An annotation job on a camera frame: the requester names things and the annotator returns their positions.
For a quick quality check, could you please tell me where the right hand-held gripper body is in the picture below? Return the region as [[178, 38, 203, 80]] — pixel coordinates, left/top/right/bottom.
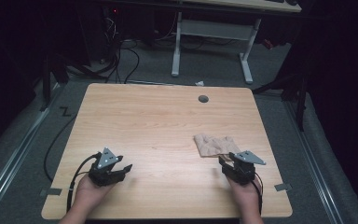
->
[[222, 150, 267, 187]]

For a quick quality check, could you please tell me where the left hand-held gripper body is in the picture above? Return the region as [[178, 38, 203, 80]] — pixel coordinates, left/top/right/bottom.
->
[[88, 147, 127, 188]]

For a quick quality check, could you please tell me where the beige cloth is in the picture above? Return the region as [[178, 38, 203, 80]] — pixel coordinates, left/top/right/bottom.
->
[[193, 133, 242, 159]]

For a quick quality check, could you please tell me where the person's right hand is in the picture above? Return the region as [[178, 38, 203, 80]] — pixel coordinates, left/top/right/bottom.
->
[[226, 175, 262, 218]]

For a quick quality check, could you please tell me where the person's left hand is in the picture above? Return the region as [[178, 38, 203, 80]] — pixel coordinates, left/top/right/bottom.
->
[[73, 174, 117, 216]]

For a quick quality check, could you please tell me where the grey tape piece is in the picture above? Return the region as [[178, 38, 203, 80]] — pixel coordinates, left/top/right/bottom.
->
[[39, 188, 63, 197], [274, 182, 294, 192]]

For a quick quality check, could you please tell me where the black metal stand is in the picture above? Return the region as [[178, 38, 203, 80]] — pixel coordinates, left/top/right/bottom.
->
[[252, 73, 310, 133], [38, 52, 110, 112]]

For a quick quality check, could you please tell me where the red object under desk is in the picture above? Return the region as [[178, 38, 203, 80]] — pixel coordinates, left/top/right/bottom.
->
[[261, 37, 275, 50]]

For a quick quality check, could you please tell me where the white-legged desk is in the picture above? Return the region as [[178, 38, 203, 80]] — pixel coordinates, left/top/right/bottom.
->
[[103, 0, 303, 85]]

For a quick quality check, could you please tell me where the right hand-held gripper black cable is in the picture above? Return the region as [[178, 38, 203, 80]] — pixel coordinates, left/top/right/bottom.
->
[[249, 172, 265, 217]]

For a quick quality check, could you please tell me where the hand-held gripper black cable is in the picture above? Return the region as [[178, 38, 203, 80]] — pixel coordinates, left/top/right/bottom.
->
[[65, 151, 103, 214], [249, 172, 265, 217]]

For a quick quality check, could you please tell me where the left hand-held gripper black cable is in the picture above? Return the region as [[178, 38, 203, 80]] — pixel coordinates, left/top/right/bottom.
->
[[65, 151, 103, 214]]

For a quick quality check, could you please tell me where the long black floor cable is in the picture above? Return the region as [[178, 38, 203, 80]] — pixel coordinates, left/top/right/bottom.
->
[[43, 114, 78, 183]]

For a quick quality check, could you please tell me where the metal floor rail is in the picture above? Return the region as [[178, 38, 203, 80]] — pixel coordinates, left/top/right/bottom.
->
[[0, 81, 62, 214], [283, 100, 345, 224]]

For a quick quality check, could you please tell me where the bundle of black cables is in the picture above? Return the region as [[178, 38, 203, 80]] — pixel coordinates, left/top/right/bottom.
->
[[101, 7, 142, 85]]

